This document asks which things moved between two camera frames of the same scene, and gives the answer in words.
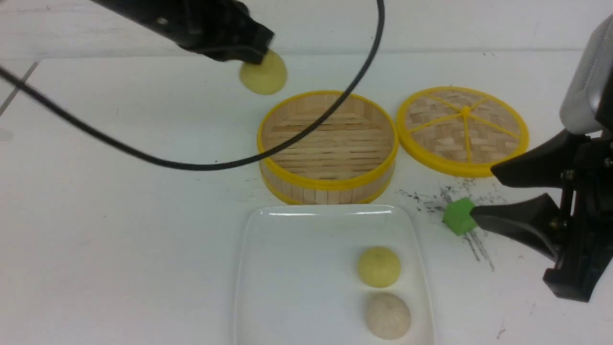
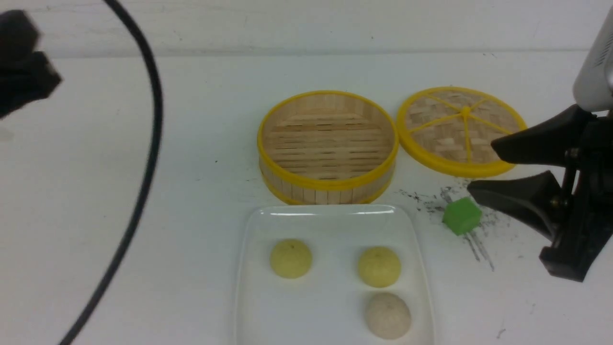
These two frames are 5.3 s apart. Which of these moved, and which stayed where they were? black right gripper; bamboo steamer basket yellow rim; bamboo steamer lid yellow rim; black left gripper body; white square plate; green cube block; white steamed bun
Moved: black left gripper body; black right gripper
Stayed: white steamed bun; white square plate; bamboo steamer basket yellow rim; green cube block; bamboo steamer lid yellow rim
